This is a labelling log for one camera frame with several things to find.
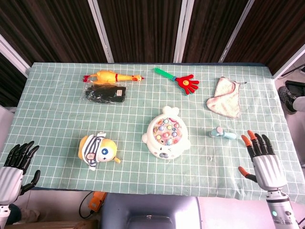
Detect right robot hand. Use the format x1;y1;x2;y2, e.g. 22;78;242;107
238;130;288;191

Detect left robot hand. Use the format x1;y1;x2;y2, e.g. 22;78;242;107
0;140;41;206

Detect blue toy hammer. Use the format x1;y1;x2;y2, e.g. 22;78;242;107
209;126;238;141

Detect white seal whack-a-mole toy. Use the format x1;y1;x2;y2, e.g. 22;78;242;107
142;106;191;160

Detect red hand clapper toy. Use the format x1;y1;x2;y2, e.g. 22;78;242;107
154;67;200;95

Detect cardboard box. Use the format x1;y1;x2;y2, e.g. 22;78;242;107
4;219;99;229

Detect dark sneaker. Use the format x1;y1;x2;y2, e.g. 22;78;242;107
277;85;298;115

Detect green checked tablecloth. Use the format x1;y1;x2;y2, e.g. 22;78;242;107
0;62;305;203

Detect pink towel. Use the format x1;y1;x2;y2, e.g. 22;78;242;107
206;76;248;119

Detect black box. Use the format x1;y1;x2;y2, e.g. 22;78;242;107
285;80;305;98

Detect orange device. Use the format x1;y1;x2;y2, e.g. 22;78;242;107
88;190;108;214

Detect yellow plush in striped sweater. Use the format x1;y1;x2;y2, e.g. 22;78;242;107
79;132;122;171

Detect black gloves in plastic bag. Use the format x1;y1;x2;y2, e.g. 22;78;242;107
82;83;127;104

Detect yellow rubber chicken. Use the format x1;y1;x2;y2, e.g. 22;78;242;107
83;70;145;84

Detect thin black cable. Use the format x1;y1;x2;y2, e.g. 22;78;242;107
79;192;95;219

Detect white partition post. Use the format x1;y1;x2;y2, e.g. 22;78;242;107
173;0;191;63
0;34;31;78
87;0;114;63
271;44;305;79
218;0;255;63

